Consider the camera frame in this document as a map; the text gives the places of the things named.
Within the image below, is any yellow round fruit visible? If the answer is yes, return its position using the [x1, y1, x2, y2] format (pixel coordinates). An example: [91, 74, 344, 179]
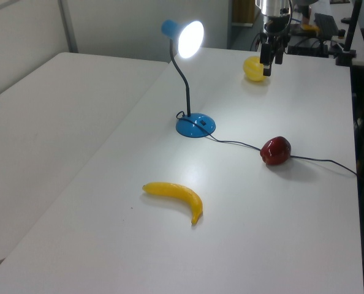
[242, 56, 269, 82]

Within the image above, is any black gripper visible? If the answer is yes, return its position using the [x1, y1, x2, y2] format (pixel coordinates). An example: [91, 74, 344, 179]
[259, 13, 292, 77]

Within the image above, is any blue desk lamp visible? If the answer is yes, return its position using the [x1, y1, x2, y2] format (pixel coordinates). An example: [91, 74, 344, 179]
[161, 19, 216, 139]

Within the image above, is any black camera stand pole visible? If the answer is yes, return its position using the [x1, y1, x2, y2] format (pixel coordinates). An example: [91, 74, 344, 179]
[335, 0, 363, 66]

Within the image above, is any black lamp power cable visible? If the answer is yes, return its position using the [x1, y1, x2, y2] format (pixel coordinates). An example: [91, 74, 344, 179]
[175, 110, 358, 177]

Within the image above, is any black equipment box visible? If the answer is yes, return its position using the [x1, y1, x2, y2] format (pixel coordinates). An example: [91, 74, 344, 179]
[287, 36, 329, 57]

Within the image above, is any yellow banana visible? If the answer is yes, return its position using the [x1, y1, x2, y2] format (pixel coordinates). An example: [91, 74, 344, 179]
[142, 181, 204, 225]

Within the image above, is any red apple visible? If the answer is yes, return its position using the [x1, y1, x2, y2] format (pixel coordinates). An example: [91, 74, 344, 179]
[260, 136, 292, 166]

